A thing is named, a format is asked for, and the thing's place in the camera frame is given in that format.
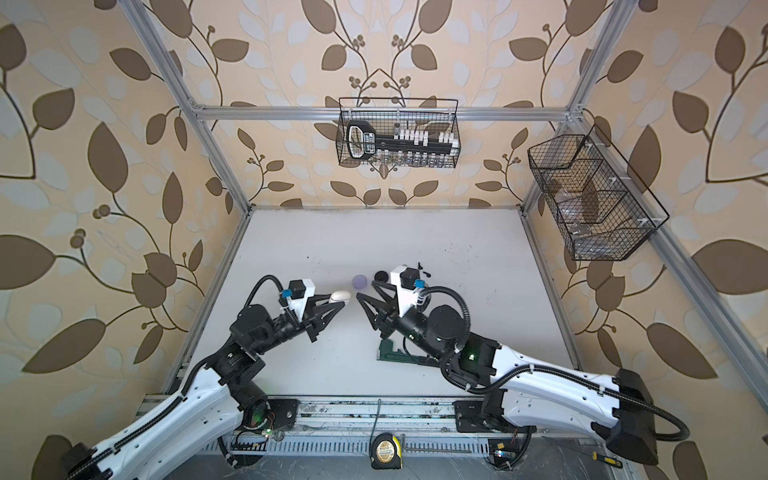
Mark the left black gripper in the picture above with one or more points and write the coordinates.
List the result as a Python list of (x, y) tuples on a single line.
[(312, 318)]

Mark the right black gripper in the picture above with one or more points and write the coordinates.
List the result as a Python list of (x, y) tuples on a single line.
[(389, 317)]

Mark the purple round charging case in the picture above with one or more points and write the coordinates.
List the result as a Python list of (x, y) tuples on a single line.
[(359, 282)]

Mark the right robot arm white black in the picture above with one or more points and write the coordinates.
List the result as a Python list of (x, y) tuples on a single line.
[(524, 392)]

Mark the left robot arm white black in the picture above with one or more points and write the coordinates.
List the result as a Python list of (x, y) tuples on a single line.
[(217, 394)]

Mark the black round charging case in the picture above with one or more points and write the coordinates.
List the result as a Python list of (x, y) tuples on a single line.
[(381, 276)]

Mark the green black pipe wrench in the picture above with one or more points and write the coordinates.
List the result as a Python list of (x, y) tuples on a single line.
[(387, 352)]

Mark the yellow black tape measure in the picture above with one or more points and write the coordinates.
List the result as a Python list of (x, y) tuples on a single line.
[(386, 452)]

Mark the black socket set holder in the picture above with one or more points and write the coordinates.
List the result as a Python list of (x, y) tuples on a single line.
[(363, 141)]

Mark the yellow black screwdriver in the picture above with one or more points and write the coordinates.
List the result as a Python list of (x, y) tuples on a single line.
[(610, 461)]

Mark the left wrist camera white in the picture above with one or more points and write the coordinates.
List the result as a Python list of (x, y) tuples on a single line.
[(294, 298)]

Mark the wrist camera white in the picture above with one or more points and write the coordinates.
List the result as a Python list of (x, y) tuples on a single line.
[(294, 298), (408, 284)]

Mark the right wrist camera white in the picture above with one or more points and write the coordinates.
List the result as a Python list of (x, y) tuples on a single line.
[(408, 284)]

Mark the back wire basket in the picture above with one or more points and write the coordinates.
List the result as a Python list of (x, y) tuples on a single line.
[(432, 113)]

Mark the wire basket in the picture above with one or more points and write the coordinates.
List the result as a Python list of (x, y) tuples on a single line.
[(602, 207), (432, 113)]

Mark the right wire basket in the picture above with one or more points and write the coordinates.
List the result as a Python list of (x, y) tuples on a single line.
[(602, 207)]

